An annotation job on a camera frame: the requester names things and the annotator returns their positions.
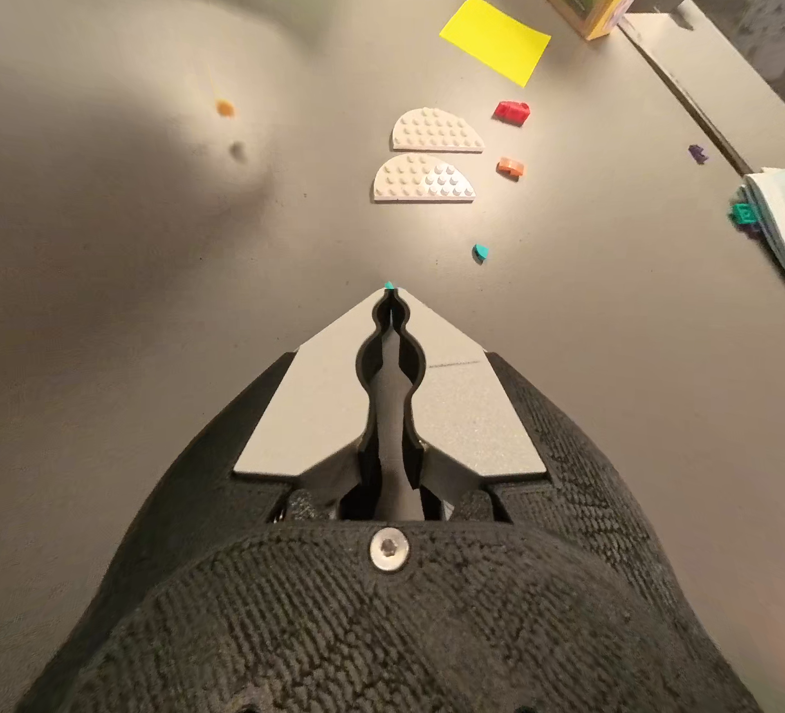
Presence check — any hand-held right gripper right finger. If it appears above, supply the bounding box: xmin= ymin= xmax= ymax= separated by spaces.
xmin=391 ymin=288 xmax=548 ymax=522

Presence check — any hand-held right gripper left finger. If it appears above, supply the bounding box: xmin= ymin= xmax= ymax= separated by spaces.
xmin=233 ymin=288 xmax=391 ymax=521

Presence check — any white and orange brick plate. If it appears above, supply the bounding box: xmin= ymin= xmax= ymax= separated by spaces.
xmin=372 ymin=153 xmax=477 ymax=204

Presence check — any colourful brick plate assembly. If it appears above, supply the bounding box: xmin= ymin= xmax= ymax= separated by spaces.
xmin=392 ymin=106 xmax=487 ymax=152

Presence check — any green and purple brick cluster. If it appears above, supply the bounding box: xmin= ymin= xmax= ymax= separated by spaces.
xmin=728 ymin=201 xmax=763 ymax=237

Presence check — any instruction booklet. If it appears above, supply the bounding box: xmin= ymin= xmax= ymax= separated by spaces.
xmin=739 ymin=168 xmax=785 ymax=270

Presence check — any yellow sticky note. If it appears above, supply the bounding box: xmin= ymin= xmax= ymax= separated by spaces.
xmin=439 ymin=0 xmax=552 ymax=88

